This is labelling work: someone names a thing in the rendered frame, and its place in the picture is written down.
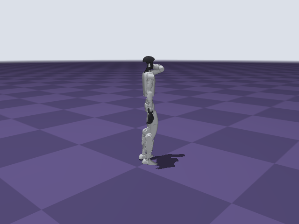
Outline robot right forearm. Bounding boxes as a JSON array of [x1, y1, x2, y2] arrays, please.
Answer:
[[147, 91, 153, 112]]

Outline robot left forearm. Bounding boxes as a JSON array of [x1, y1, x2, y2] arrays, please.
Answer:
[[148, 63, 160, 70]]

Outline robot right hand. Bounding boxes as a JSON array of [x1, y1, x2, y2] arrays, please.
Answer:
[[147, 108, 154, 124]]

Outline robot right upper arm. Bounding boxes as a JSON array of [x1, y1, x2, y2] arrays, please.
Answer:
[[146, 73, 154, 95]]

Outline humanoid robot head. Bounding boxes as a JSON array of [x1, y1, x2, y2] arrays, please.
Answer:
[[143, 56, 155, 73]]

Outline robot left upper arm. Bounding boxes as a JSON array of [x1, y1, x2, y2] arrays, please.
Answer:
[[151, 65, 164, 75]]

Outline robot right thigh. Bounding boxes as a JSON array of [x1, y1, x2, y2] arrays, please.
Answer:
[[145, 110, 158, 140]]

